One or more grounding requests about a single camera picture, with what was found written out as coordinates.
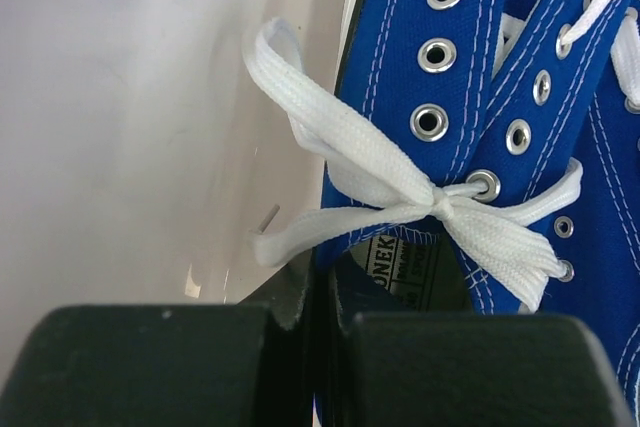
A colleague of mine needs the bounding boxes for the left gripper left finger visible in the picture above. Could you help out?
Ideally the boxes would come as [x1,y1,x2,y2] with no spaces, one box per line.
[1,252,315,426]

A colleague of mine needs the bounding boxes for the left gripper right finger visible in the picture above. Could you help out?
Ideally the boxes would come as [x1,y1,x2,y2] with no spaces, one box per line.
[334,266,636,427]

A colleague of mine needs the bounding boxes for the blue sneaker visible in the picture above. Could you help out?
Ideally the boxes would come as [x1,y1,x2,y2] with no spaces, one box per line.
[244,0,639,412]

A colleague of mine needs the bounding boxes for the beige drawer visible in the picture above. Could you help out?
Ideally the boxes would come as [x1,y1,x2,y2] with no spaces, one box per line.
[1,0,344,372]

